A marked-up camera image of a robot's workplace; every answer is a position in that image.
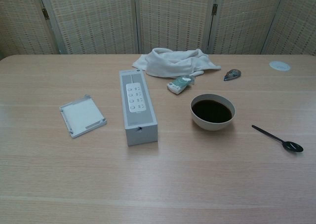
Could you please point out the black plastic spoon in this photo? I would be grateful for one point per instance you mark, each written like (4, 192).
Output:
(293, 146)

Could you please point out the dark coffee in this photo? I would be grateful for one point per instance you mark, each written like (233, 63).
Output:
(211, 111)

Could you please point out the white round bowl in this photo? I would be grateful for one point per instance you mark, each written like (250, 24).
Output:
(212, 127)

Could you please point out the grey power strip box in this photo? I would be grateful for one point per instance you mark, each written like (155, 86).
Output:
(138, 110)

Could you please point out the green white tissue pack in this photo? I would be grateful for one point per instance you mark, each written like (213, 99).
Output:
(179, 84)

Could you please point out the crumpled white towel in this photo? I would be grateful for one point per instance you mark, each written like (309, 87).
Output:
(168, 63)

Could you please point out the small white notepad box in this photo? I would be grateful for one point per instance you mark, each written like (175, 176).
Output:
(82, 115)

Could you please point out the grey correction tape dispenser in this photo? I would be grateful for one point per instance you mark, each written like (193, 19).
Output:
(233, 74)

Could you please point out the woven folding screen panel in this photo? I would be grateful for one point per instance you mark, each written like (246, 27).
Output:
(244, 19)
(298, 24)
(172, 16)
(19, 19)
(91, 19)

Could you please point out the brass screen hinge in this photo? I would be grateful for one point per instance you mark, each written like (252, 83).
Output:
(45, 13)
(214, 9)

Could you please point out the round white grommet cap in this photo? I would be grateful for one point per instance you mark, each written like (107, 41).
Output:
(279, 65)

